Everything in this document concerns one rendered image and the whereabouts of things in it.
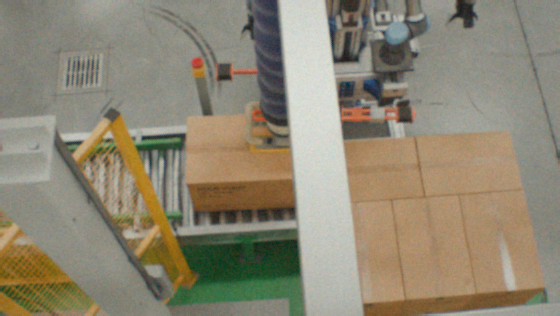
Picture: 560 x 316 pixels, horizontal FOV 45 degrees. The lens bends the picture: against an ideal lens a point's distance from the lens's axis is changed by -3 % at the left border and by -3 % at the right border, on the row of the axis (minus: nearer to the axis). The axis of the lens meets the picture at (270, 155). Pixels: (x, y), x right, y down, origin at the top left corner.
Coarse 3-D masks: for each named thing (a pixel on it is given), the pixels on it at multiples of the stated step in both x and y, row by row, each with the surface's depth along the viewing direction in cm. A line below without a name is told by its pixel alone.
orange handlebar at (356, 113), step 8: (232, 72) 354; (240, 72) 354; (248, 72) 354; (256, 72) 354; (256, 112) 343; (344, 112) 342; (352, 112) 341; (360, 112) 341; (368, 112) 342; (392, 112) 342; (256, 120) 342; (264, 120) 342; (352, 120) 342; (360, 120) 342
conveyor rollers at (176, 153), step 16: (144, 160) 412; (160, 160) 412; (176, 160) 411; (128, 176) 408; (160, 176) 407; (176, 176) 407; (112, 192) 404; (128, 192) 403; (160, 192) 402; (176, 192) 402; (128, 208) 399; (176, 208) 398; (192, 208) 397; (272, 208) 397; (288, 208) 397; (128, 224) 394; (176, 224) 393; (192, 224) 393; (208, 224) 393
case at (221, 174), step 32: (192, 128) 375; (224, 128) 375; (256, 128) 374; (192, 160) 367; (224, 160) 366; (256, 160) 366; (288, 160) 365; (192, 192) 371; (224, 192) 373; (256, 192) 375; (288, 192) 376
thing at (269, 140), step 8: (256, 136) 350; (264, 136) 350; (272, 136) 350; (264, 144) 348; (272, 144) 348; (256, 152) 347; (264, 152) 347; (272, 152) 347; (280, 152) 347; (288, 152) 347
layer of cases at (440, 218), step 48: (384, 144) 413; (432, 144) 413; (480, 144) 412; (384, 192) 400; (432, 192) 399; (480, 192) 399; (384, 240) 387; (432, 240) 386; (480, 240) 385; (528, 240) 384; (384, 288) 375; (432, 288) 374; (480, 288) 373; (528, 288) 372
